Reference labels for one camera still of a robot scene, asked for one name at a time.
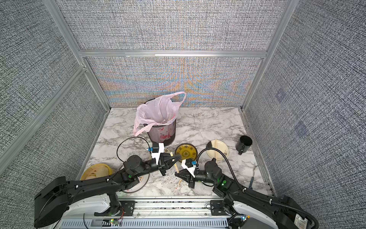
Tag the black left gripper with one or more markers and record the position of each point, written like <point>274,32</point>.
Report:
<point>165,164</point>

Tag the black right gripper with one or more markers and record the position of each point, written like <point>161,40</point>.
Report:
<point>187,175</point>

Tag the pair of bare wooden chopsticks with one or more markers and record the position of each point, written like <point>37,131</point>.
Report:
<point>216,150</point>

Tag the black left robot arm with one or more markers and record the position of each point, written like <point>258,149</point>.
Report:
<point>53,200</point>

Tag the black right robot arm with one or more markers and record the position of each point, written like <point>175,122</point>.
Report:
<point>277,213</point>

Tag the wrapped chopsticks pile on table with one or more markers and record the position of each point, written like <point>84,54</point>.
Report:
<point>177,187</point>

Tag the yellow patterned black plate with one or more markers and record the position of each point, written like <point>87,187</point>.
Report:
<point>186,151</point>

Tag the black mesh trash bin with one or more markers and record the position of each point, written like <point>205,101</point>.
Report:
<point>161,134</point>

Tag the pink plastic trash bag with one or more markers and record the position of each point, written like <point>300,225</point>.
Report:
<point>139,127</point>

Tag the black mug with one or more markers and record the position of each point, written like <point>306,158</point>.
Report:
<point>243,144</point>

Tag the yellow steamer basket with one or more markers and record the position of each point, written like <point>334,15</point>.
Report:
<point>96,171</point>

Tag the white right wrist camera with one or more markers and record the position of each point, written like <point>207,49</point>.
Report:
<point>190,165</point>

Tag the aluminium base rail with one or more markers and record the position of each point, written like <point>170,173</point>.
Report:
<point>169,213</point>

